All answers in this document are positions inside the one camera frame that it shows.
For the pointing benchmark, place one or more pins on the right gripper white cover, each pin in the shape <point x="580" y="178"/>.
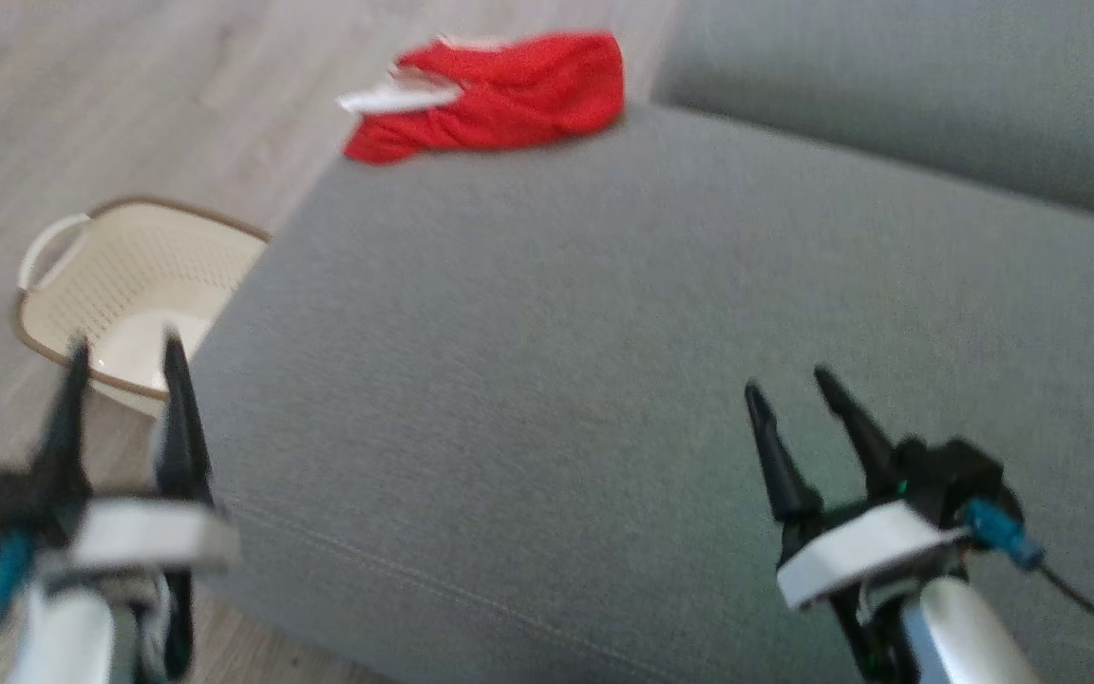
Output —
<point x="851" y="556"/>

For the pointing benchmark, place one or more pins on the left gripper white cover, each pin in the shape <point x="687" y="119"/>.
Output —
<point x="148" y="537"/>

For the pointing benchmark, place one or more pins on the red jersey white sleeves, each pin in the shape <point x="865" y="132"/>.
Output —
<point x="528" y="95"/>

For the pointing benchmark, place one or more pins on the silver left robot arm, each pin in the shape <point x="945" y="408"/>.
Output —
<point x="63" y="636"/>

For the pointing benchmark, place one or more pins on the cream plastic laundry basket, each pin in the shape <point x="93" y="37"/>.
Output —
<point x="139" y="275"/>

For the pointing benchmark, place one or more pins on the grey sofa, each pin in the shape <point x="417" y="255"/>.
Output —
<point x="604" y="380"/>

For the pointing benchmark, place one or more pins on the grey sofa back cushion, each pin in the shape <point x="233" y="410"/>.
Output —
<point x="936" y="85"/>

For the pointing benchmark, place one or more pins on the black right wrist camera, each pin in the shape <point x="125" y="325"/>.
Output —
<point x="951" y="475"/>

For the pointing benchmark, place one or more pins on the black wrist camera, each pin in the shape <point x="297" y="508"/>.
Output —
<point x="6" y="508"/>
<point x="951" y="475"/>

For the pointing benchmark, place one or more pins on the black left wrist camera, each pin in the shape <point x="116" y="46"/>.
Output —
<point x="6" y="508"/>

